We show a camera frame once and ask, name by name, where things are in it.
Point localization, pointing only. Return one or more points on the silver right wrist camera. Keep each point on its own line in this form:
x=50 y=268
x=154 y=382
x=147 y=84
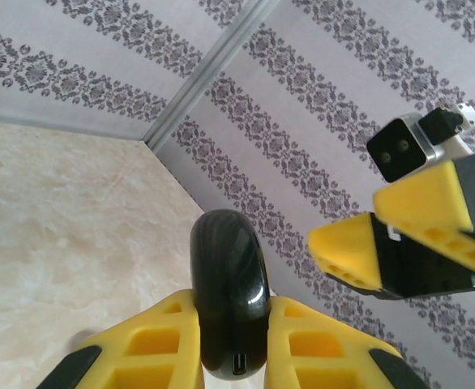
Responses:
x=395 y=150

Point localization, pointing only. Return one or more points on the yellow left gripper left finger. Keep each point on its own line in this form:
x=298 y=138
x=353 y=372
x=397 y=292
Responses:
x=99 y=364

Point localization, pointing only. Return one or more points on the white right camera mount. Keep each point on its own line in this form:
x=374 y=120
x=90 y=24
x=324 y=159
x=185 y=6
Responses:
x=466 y=121

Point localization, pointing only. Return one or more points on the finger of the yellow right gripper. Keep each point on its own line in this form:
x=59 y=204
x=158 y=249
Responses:
x=424 y=198
x=343 y=247

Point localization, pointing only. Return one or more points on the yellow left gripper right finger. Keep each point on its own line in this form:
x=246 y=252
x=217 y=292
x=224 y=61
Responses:
x=355 y=356

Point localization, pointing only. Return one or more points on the black earbud charging case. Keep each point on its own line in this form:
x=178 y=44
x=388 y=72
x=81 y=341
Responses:
x=229 y=283

